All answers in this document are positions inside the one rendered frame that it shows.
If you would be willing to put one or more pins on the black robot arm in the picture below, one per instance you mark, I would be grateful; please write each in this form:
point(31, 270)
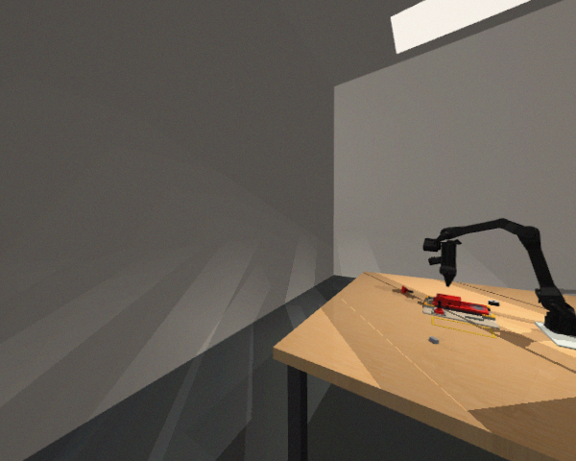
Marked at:
point(562, 318)

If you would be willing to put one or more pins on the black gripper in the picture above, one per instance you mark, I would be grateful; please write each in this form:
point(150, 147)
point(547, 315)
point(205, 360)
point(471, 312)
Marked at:
point(448, 270)

